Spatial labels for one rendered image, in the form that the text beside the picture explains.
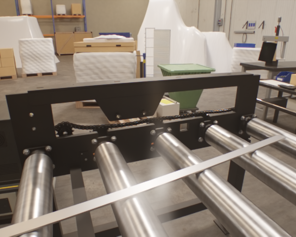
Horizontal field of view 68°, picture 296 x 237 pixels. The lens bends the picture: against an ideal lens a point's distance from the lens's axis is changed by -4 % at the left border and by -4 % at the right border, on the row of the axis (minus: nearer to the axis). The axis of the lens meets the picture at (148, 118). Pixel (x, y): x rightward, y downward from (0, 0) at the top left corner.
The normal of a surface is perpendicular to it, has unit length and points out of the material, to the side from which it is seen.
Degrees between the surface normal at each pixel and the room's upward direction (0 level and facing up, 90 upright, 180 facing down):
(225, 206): 48
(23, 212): 14
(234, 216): 53
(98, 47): 90
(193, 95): 101
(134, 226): 31
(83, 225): 0
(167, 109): 90
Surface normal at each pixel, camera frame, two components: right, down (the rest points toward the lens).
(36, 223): 0.00, -0.94
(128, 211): -0.48, -0.74
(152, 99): 0.36, 0.32
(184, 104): 0.22, 0.51
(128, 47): 0.01, 0.35
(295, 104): -0.89, 0.16
